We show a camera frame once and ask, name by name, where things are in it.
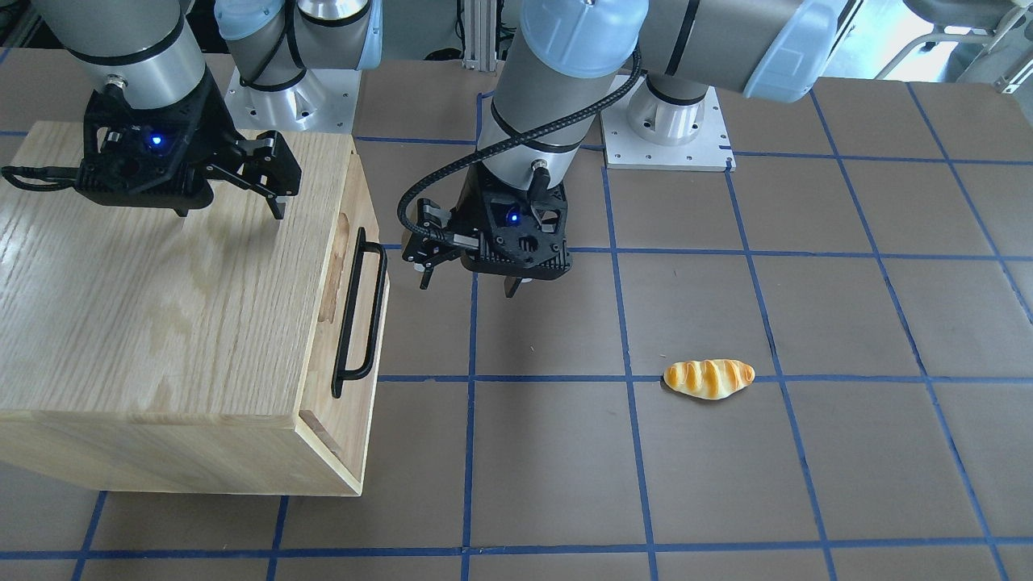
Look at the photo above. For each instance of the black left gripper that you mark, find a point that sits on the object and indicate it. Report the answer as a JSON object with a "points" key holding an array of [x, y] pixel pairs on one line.
{"points": [[471, 211]]}

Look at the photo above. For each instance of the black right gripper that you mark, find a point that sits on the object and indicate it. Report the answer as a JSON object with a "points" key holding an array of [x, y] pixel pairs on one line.
{"points": [[211, 129]]}

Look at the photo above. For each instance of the wooden drawer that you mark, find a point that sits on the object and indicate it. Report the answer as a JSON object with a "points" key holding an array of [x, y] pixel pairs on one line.
{"points": [[337, 403]]}

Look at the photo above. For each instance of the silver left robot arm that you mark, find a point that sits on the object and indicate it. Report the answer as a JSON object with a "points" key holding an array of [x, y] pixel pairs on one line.
{"points": [[570, 60]]}

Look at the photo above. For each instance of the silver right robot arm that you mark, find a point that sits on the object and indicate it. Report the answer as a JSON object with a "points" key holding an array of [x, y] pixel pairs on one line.
{"points": [[150, 45]]}

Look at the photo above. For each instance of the light wooden drawer cabinet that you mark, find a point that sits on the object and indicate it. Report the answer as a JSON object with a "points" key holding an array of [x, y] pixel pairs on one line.
{"points": [[142, 351]]}

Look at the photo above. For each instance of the toy bread roll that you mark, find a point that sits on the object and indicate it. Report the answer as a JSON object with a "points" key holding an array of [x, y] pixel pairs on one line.
{"points": [[712, 379]]}

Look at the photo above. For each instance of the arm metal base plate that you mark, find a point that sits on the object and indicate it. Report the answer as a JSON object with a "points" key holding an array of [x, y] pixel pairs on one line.
{"points": [[324, 101], [667, 123]]}

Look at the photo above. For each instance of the aluminium frame post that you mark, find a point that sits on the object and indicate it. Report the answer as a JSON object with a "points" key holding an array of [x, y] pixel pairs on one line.
{"points": [[479, 34]]}

